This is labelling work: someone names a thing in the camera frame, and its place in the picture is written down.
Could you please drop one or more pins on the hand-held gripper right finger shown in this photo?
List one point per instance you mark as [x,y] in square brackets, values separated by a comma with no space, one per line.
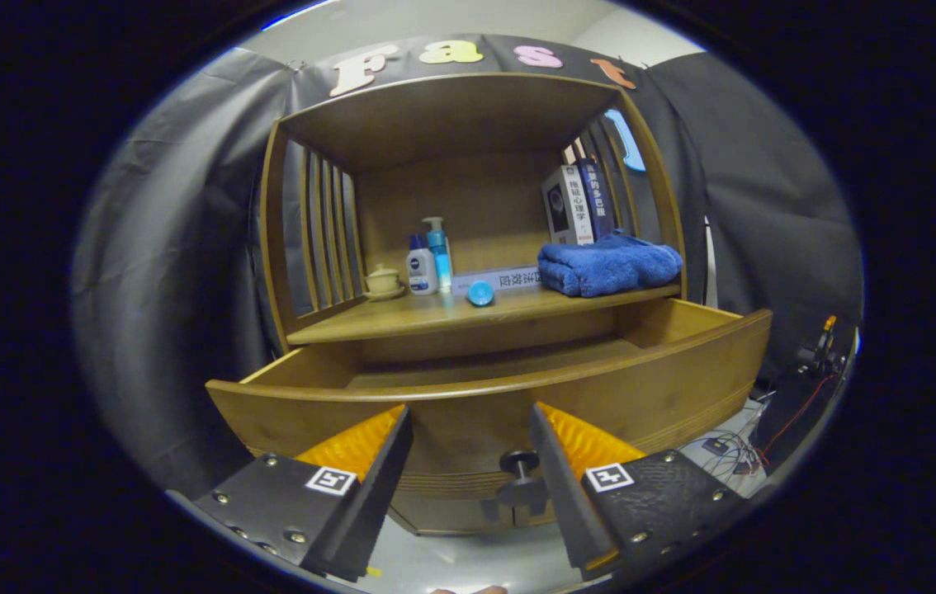
[571,495]

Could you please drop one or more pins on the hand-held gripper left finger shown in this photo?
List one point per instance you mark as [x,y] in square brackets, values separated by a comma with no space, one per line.
[373,503]

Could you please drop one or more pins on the wooden drawer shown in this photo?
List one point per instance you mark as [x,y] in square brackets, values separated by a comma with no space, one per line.
[451,429]

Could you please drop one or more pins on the blue cosmetic tube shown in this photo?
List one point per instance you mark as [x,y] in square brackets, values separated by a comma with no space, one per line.
[480,294]

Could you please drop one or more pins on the wooden cabinet door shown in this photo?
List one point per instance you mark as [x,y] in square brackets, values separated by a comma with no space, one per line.
[443,516]

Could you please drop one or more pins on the wooden countertop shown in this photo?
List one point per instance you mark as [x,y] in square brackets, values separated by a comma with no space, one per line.
[418,318]

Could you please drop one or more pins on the wooden cabinet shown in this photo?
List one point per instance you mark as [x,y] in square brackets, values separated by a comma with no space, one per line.
[476,198]

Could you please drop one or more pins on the cream lidded teacup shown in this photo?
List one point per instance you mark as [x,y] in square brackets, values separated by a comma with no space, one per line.
[384,282]

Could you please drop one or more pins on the white flat book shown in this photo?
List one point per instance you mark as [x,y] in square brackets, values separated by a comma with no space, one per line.
[509,279]

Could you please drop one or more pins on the blue folded towel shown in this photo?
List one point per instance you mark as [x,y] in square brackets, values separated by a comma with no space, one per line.
[608,268]

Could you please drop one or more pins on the white lotion bottle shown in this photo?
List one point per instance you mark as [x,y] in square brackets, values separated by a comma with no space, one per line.
[421,272]

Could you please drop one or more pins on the blue pump bottle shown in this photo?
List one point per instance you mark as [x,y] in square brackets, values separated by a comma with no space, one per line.
[439,252]

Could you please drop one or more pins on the grey upright book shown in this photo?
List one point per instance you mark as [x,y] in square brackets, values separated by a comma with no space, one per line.
[563,206]

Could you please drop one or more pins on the orange and black tool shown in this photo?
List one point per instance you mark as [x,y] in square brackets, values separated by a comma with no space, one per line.
[821,346]

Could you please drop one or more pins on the dark blue upright book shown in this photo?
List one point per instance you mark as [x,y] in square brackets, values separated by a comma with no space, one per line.
[600,198]

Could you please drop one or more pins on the black backdrop cloth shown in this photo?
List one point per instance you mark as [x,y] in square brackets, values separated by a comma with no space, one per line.
[171,247]

